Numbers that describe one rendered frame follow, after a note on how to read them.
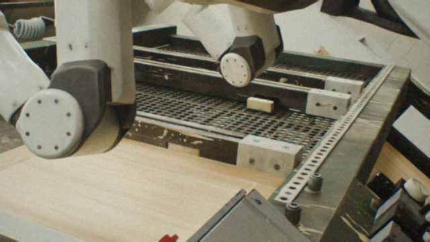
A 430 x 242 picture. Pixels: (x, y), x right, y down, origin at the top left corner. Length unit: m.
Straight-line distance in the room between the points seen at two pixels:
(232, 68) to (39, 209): 0.48
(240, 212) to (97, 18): 0.33
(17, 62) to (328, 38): 4.20
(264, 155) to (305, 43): 3.76
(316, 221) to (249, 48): 0.40
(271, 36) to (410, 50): 5.03
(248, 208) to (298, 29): 4.47
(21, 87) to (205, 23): 0.59
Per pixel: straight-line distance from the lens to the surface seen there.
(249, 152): 1.06
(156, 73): 1.79
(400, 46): 6.04
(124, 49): 0.59
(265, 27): 1.05
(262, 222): 0.34
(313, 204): 0.88
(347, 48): 4.69
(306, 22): 4.76
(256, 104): 1.56
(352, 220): 0.89
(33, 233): 0.78
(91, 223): 0.84
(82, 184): 0.97
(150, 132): 1.16
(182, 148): 1.13
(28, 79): 0.63
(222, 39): 1.12
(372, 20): 0.72
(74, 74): 0.57
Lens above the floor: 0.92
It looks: 10 degrees up
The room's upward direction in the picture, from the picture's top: 47 degrees counter-clockwise
